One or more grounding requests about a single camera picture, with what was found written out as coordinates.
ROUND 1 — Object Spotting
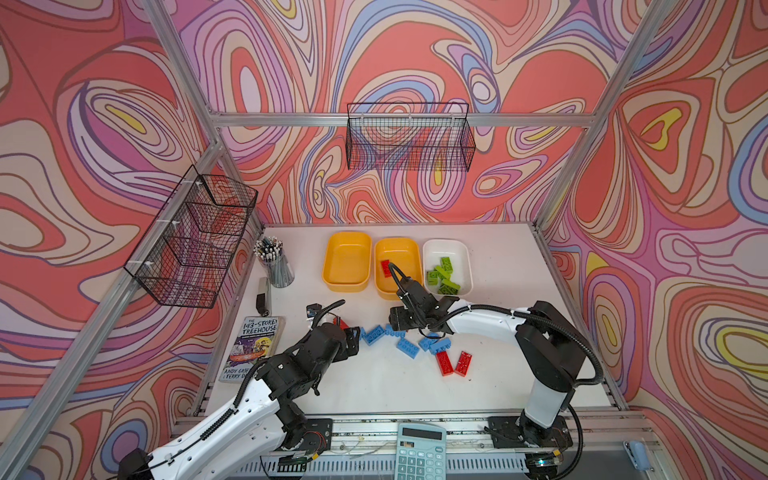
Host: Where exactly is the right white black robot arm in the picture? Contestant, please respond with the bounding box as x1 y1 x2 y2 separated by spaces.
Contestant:
389 263 604 432

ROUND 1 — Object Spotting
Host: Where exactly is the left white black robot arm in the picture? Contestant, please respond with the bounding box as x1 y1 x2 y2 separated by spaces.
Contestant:
115 299 360 479

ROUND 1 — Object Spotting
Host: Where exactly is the blue lego brick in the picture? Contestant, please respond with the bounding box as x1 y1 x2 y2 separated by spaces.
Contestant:
429 337 452 355
396 338 420 359
418 337 438 351
385 325 406 338
363 325 386 346

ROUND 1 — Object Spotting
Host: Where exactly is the white plastic bin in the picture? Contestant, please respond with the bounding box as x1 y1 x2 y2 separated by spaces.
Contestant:
422 239 473 297

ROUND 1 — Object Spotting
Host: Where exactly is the treehouse paperback book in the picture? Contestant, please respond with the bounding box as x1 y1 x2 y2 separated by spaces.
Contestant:
219 316 285 383

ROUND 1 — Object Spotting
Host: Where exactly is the middle yellow plastic bin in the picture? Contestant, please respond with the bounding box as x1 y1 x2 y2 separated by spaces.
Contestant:
373 237 424 301

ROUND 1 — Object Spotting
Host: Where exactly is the yellow plastic bin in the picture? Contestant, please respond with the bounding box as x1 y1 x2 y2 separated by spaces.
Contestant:
373 237 424 301
322 231 373 293

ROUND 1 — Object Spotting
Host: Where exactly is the left yellow plastic bin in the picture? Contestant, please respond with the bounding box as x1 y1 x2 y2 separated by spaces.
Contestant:
322 231 373 293

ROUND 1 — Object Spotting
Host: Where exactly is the cup of pencils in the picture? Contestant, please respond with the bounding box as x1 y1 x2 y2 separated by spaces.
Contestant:
254 235 295 288

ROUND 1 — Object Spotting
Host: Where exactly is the teal desk calculator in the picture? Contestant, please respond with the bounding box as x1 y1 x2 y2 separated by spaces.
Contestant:
394 423 447 480

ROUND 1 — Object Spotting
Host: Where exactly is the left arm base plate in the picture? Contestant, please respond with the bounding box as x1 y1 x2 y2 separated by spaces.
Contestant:
278 417 333 454

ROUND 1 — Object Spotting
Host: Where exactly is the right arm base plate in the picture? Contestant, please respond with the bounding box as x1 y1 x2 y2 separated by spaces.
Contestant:
484 416 574 450

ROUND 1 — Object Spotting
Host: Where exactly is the left black wire basket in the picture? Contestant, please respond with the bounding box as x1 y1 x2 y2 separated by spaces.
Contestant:
123 166 258 309

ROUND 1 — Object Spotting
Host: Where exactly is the black wire basket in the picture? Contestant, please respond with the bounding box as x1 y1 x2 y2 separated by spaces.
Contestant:
345 100 476 172
123 166 258 309

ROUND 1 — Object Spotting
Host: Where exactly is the back black wire basket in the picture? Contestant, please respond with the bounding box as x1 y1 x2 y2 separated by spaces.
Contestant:
345 100 476 172

